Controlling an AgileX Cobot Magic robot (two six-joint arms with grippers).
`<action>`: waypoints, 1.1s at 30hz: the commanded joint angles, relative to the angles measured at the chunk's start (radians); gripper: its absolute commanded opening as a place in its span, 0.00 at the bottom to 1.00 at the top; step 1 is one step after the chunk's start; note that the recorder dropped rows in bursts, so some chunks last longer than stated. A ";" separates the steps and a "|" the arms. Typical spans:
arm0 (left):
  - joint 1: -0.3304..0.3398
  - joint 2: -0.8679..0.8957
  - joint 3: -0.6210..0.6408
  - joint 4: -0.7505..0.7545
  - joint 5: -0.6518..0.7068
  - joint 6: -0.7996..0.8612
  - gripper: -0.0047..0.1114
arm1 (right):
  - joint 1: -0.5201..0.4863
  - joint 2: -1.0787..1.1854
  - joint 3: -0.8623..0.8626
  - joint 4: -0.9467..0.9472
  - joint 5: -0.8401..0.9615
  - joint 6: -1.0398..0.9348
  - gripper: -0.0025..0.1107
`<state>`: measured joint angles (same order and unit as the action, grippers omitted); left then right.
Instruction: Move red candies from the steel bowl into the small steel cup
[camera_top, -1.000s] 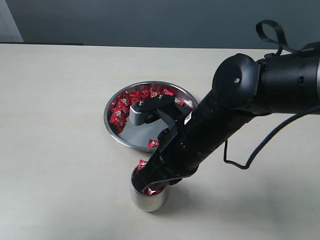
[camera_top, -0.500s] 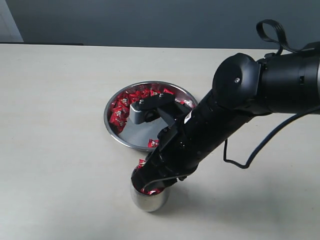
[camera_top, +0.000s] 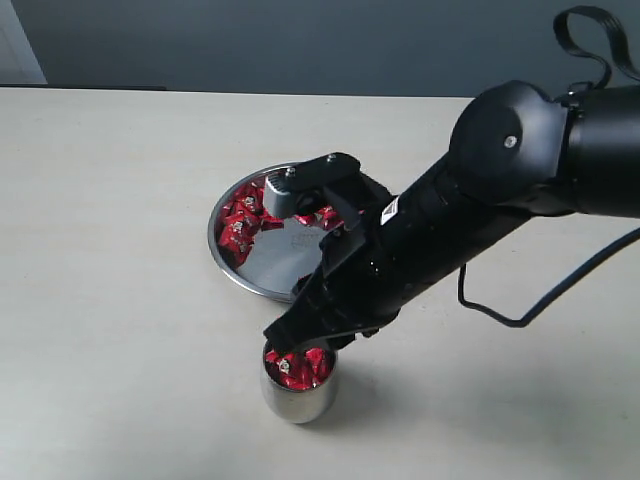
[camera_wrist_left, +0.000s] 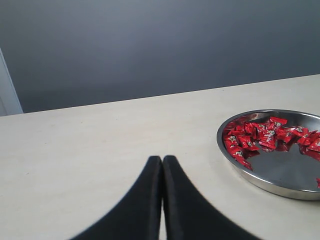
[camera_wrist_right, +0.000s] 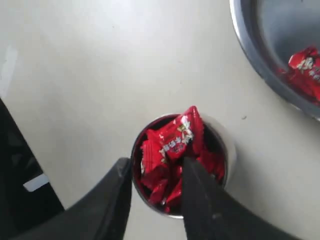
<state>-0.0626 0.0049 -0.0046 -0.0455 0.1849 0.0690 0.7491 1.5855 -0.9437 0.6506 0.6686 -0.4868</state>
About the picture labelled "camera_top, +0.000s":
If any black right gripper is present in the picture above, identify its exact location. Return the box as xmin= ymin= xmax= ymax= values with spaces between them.
xmin=263 ymin=167 xmax=500 ymax=353

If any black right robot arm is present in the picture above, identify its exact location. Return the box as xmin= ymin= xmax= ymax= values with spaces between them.
xmin=263 ymin=81 xmax=639 ymax=353

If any stainless steel cup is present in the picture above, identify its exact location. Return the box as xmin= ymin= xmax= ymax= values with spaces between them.
xmin=260 ymin=343 xmax=338 ymax=424

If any round stainless steel plate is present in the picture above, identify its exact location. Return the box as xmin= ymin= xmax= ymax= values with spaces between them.
xmin=207 ymin=164 xmax=325 ymax=303

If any red candy left edge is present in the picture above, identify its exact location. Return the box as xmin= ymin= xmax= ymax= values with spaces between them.
xmin=218 ymin=220 xmax=254 ymax=266

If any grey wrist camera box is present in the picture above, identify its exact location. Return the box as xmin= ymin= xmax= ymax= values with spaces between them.
xmin=262 ymin=151 xmax=363 ymax=219

